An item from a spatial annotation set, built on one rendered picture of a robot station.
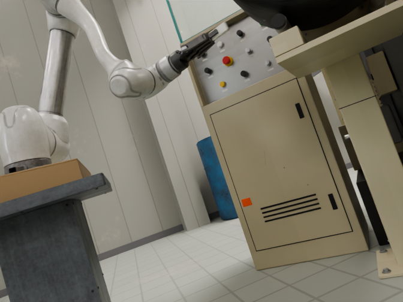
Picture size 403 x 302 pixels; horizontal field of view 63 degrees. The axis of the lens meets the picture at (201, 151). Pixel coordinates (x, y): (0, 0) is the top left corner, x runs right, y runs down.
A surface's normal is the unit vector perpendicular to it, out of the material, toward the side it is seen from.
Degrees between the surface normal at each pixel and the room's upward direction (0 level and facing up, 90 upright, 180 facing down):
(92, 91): 90
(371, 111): 90
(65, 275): 90
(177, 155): 90
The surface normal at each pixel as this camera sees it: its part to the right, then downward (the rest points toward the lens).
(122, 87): -0.22, 0.36
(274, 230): -0.44, 0.07
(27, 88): 0.22, -0.15
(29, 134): 0.58, -0.29
